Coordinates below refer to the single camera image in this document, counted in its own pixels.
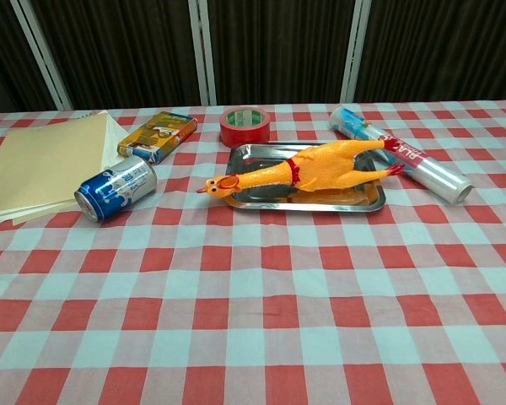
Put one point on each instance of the blue and silver drink can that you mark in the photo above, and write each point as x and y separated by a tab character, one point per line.
118	185

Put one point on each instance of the rectangular stainless steel tray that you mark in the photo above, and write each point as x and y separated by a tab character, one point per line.
270	199

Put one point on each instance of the yellow rubber chicken toy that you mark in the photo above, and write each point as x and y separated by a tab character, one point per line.
320	164

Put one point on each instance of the yellow and blue carton box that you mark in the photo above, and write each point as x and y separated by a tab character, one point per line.
156	139

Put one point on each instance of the white metal frame post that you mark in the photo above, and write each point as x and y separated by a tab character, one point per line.
355	50
42	57
203	55

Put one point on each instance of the stack of beige paper sheets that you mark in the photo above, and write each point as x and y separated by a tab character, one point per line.
38	169

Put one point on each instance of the red tape roll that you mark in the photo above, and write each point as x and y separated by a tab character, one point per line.
244	137

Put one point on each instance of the red white checkered tablecloth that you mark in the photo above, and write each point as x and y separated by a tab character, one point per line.
278	337

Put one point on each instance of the plastic food wrap roll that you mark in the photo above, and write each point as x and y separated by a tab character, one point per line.
430	169

